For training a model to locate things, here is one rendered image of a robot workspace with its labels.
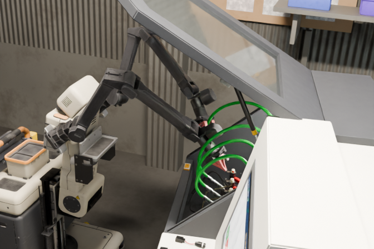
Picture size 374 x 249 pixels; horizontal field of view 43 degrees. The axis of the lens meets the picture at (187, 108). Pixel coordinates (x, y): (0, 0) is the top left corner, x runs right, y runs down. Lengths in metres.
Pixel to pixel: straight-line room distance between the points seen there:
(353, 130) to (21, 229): 1.74
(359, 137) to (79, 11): 3.04
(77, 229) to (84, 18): 1.92
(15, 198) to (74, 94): 0.64
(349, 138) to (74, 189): 1.43
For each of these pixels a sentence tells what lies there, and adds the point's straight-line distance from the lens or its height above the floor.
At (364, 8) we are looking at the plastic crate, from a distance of 3.27.
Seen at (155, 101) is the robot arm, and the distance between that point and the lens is 2.02.
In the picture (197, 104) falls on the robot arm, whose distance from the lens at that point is 2.30.
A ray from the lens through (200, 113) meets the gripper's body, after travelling 2.29.
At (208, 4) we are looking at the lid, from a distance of 2.24.
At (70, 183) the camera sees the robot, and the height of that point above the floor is 0.86.
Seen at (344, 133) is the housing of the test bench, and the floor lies 1.50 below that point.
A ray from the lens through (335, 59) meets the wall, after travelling 3.80.
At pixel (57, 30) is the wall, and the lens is 4.47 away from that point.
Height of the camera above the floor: 2.24
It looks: 24 degrees down
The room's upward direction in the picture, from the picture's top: 3 degrees clockwise
